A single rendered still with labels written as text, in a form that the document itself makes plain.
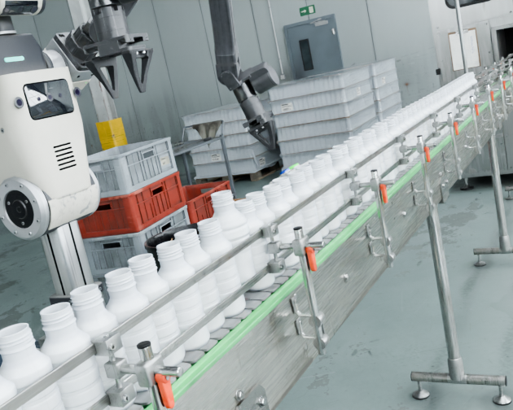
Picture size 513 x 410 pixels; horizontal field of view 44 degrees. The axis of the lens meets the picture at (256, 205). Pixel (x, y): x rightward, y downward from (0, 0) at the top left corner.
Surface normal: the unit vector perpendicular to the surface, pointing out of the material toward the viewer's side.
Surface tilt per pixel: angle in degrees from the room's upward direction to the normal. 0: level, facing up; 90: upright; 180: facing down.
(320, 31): 90
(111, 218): 90
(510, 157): 89
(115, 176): 90
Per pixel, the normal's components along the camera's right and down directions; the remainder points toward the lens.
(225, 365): 0.87, -0.08
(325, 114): -0.42, 0.27
